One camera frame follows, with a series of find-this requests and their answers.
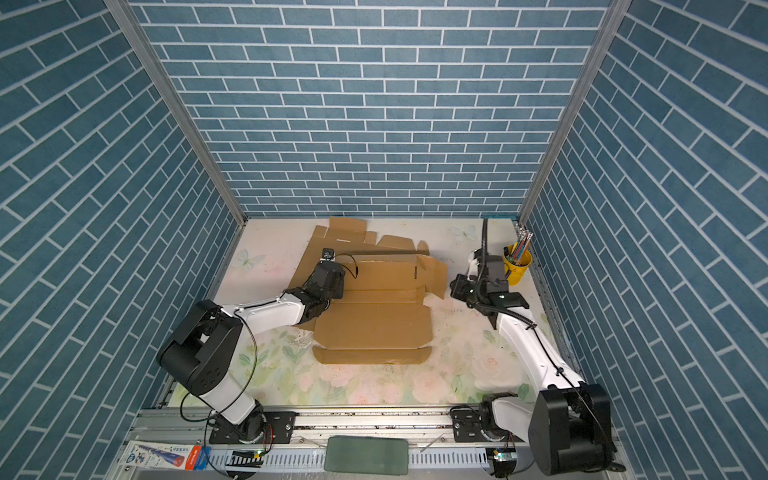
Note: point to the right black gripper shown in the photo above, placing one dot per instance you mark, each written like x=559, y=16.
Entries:
x=456, y=287

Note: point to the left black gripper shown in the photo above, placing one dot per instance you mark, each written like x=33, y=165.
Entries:
x=339, y=287

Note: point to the brown cardboard box sheet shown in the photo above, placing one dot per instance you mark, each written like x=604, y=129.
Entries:
x=381, y=317

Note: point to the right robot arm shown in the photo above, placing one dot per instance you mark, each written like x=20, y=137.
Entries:
x=568, y=428

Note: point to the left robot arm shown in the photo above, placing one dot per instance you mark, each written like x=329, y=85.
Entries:
x=199, y=352

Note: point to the yellow pencil cup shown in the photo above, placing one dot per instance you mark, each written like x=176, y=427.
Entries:
x=515, y=273

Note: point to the coloured pencils bundle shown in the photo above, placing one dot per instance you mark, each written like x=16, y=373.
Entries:
x=521, y=246

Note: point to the green rectangular pad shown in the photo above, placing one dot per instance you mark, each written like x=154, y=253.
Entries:
x=367, y=455

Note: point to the white printed package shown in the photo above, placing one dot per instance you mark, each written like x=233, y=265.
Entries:
x=158, y=456

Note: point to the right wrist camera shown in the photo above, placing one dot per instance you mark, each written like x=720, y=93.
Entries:
x=489, y=267

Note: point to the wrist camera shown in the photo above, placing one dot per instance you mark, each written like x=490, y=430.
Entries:
x=328, y=255
x=489, y=267

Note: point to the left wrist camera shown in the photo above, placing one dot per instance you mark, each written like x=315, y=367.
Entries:
x=328, y=255

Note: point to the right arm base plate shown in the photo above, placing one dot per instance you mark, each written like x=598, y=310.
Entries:
x=470, y=426

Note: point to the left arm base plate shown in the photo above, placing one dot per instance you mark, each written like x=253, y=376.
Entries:
x=266, y=428

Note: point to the aluminium front rail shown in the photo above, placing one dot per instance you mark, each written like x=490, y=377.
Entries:
x=427, y=429

